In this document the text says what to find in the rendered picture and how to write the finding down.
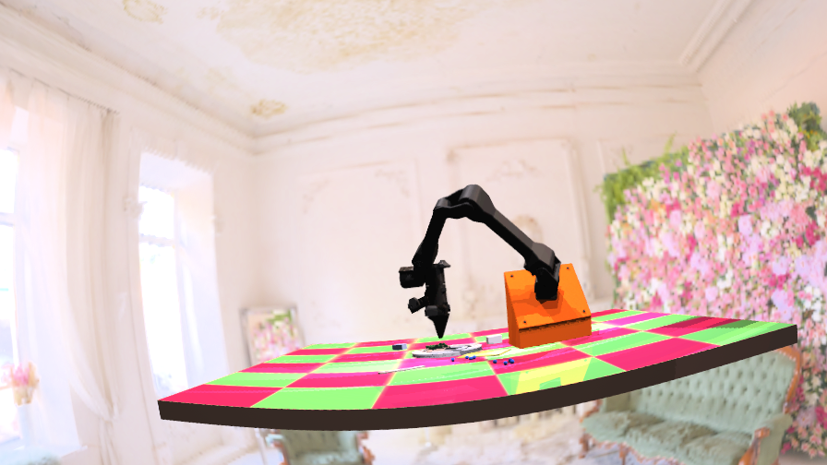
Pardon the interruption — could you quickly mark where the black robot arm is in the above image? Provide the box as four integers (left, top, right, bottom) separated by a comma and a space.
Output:
398, 184, 561, 300

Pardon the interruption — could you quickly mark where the white round tray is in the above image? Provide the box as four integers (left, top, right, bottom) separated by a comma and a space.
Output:
412, 343, 483, 359

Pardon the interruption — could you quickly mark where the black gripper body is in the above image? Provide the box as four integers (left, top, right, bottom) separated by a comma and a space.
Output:
425, 284, 450, 316

